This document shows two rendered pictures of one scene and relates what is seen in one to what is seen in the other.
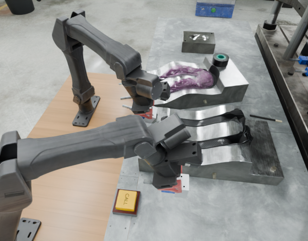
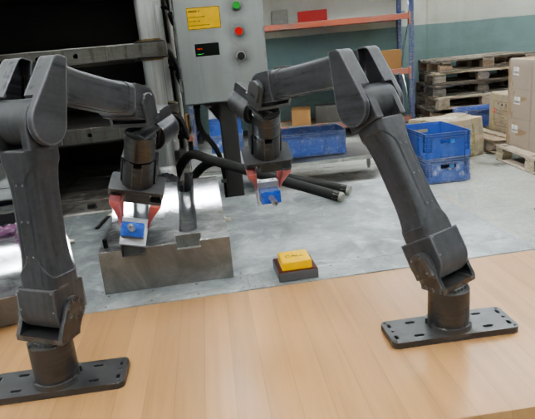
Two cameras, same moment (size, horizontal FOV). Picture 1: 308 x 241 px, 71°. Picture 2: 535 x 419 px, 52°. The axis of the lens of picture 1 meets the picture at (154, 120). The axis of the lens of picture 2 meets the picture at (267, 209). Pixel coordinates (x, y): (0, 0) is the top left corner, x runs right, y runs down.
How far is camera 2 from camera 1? 1.26 m
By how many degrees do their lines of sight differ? 86
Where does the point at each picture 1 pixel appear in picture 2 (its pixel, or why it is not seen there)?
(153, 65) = not seen: outside the picture
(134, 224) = (320, 261)
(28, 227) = (400, 327)
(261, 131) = not seen: hidden behind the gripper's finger
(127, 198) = (292, 254)
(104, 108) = not seen: hidden behind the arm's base
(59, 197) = (326, 329)
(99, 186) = (281, 299)
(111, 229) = (340, 272)
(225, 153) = (206, 187)
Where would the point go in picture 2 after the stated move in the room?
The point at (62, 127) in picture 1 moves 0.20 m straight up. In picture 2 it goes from (132, 402) to (107, 268)
